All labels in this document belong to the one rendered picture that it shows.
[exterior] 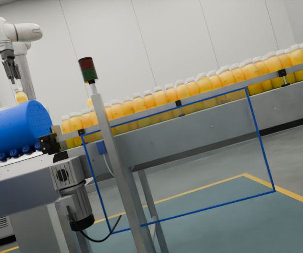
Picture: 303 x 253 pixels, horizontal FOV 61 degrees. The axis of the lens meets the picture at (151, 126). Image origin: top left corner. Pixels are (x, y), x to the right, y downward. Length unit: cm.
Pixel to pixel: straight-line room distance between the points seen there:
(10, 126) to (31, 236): 107
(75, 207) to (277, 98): 104
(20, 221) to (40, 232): 18
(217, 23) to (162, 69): 128
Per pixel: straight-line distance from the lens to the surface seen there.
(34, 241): 236
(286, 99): 134
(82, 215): 126
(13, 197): 167
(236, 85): 129
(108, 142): 111
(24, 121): 152
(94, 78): 113
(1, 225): 361
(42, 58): 471
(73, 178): 121
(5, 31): 183
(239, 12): 515
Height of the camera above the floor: 93
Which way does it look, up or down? 2 degrees down
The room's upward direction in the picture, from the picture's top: 16 degrees counter-clockwise
